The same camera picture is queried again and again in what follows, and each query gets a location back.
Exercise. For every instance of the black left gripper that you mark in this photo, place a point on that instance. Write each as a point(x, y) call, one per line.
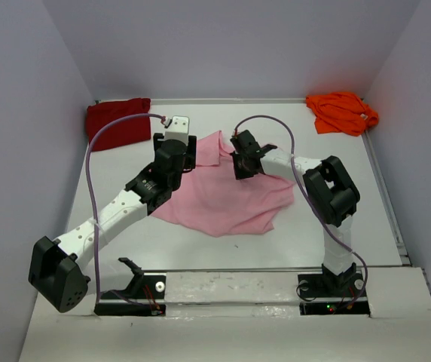
point(191, 157)

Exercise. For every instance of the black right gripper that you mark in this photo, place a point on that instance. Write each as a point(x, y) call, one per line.
point(240, 174)

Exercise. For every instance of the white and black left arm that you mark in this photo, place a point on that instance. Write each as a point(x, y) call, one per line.
point(57, 266)

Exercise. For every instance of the dark red t shirt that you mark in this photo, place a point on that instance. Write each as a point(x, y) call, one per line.
point(124, 133)

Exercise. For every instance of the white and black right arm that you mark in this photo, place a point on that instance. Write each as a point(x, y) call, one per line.
point(330, 193)

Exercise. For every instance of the pink t shirt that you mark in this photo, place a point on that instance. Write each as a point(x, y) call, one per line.
point(212, 201)

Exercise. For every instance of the orange cloth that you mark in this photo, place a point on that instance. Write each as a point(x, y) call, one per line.
point(341, 112)

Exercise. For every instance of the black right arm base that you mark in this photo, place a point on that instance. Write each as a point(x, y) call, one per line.
point(318, 299)

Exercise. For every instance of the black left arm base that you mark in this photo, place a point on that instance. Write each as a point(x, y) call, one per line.
point(143, 297)

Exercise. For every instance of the white cardboard front cover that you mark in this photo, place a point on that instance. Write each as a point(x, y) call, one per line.
point(243, 316)

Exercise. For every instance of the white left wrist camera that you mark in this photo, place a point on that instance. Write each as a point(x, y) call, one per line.
point(176, 128)

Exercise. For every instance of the white back table rail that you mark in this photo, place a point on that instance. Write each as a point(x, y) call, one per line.
point(220, 101)

